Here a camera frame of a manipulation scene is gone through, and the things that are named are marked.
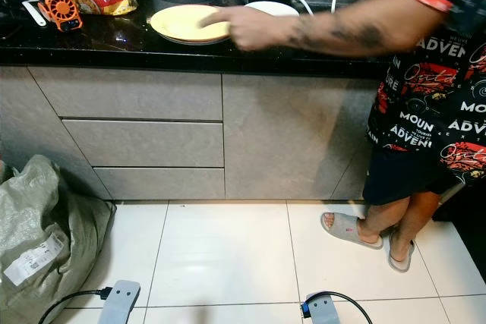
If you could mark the person in printed shirt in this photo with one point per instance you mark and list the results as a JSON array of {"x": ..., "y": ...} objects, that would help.
[{"x": 425, "y": 119}]

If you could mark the green woven sack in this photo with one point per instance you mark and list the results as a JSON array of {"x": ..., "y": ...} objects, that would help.
[{"x": 53, "y": 218}]

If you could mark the person's left hand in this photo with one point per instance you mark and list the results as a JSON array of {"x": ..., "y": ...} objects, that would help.
[{"x": 262, "y": 28}]

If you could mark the grey drawer front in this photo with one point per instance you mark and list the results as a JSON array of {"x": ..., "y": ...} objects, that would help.
[
  {"x": 159, "y": 184},
  {"x": 121, "y": 92},
  {"x": 144, "y": 143}
]

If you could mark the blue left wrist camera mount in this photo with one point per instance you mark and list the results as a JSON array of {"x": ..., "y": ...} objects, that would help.
[{"x": 121, "y": 301}]

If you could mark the orange handheld fan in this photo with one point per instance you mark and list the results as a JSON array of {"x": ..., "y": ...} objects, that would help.
[{"x": 62, "y": 11}]

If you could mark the grey corner cabinet panel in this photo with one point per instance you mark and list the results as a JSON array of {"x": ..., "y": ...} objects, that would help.
[{"x": 38, "y": 119}]

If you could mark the person's tattooed left forearm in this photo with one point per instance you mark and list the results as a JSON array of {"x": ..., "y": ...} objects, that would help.
[{"x": 357, "y": 32}]

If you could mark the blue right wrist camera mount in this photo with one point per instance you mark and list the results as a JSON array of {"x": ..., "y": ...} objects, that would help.
[{"x": 323, "y": 310}]

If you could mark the grey slipper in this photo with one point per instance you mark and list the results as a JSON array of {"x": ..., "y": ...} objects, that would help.
[
  {"x": 345, "y": 229},
  {"x": 399, "y": 262}
]

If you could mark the white bowl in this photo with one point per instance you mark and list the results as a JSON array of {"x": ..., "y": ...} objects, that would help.
[{"x": 273, "y": 7}]

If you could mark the white shipping label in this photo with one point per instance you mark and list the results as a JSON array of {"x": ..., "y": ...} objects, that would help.
[{"x": 34, "y": 259}]

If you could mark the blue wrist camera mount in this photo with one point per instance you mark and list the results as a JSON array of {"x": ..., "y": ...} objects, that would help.
[
  {"x": 323, "y": 310},
  {"x": 121, "y": 301}
]

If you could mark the yellow plate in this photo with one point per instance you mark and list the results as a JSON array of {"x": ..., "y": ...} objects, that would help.
[{"x": 178, "y": 24}]

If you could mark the grey cabinet door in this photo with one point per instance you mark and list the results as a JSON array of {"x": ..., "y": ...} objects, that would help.
[{"x": 296, "y": 142}]

